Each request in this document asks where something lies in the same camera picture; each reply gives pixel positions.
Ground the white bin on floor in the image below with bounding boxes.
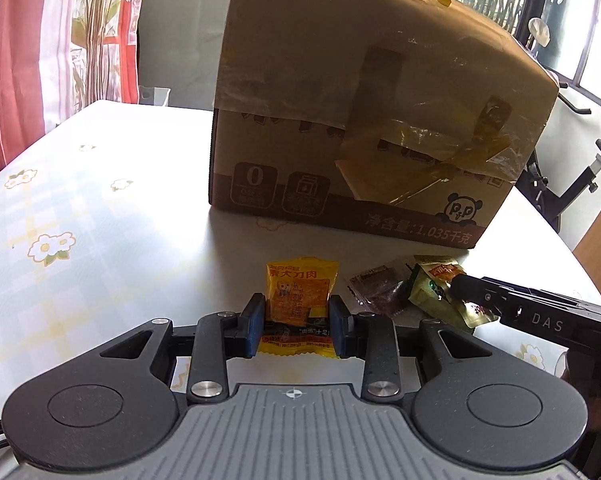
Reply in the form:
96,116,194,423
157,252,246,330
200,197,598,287
139,86,171,106

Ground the black exercise bike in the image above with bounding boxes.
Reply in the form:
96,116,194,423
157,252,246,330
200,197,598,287
517,79,601,233

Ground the gold green snack packet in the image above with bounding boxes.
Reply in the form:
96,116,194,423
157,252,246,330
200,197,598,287
409,255,498,334

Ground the dark brown clear snack packet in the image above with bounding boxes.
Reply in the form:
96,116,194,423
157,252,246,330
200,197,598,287
348,260,413,318

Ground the yellow orange snack packet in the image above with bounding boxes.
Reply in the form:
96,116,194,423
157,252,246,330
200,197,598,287
258,257,340,359

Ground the red printed curtain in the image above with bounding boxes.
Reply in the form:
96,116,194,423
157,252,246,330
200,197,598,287
0,0,142,171

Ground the brown cardboard box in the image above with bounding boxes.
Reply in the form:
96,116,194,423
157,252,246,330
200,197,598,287
209,0,558,249

